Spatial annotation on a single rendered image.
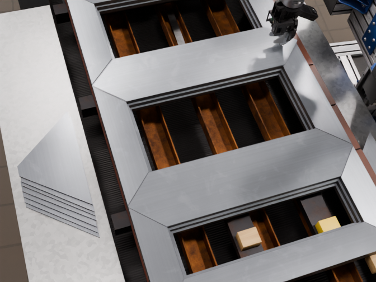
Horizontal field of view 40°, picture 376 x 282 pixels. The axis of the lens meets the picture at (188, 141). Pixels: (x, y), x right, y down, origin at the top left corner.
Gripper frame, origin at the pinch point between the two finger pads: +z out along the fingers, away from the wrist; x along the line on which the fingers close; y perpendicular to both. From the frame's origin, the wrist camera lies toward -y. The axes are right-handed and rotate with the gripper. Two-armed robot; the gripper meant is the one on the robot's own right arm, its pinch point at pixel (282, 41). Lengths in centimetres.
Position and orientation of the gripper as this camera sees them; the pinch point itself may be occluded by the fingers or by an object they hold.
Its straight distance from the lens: 188.3
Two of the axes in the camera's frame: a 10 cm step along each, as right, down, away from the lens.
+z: -0.7, 5.0, 8.6
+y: -9.5, 2.4, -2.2
